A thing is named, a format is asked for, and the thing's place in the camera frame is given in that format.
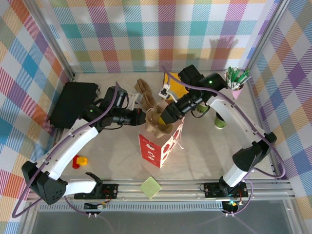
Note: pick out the brown pulp cup carrier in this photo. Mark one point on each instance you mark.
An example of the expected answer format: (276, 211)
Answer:
(153, 122)

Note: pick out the red white paper bag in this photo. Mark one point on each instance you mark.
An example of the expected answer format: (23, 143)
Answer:
(151, 151)

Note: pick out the green paper cup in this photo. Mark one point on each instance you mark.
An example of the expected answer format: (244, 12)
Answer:
(220, 124)

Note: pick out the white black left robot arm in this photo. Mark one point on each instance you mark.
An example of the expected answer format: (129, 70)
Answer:
(73, 146)

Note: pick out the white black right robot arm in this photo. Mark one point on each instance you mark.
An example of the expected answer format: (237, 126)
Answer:
(229, 114)

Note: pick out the yellow paper napkins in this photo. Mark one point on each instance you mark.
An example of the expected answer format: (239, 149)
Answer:
(168, 80)

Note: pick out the black flat case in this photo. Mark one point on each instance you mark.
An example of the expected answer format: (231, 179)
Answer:
(70, 102)

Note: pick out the small yellow toy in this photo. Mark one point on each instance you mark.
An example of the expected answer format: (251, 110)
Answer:
(83, 161)

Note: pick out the red plastic piece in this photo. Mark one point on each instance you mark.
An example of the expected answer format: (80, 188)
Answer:
(75, 163)

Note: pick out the green sticky note pad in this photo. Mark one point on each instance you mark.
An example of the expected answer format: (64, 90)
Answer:
(151, 188)

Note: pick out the small circuit board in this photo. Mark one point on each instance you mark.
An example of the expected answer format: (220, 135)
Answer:
(93, 206)
(231, 203)

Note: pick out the aluminium side rail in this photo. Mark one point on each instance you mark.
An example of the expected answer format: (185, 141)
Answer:
(256, 107)

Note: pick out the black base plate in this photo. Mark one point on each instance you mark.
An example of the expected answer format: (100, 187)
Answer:
(212, 190)
(111, 190)

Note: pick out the long aluminium base rail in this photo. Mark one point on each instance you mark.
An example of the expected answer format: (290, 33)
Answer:
(182, 192)

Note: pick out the aluminium frame post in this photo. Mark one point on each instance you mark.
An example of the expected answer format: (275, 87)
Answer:
(55, 41)
(265, 36)

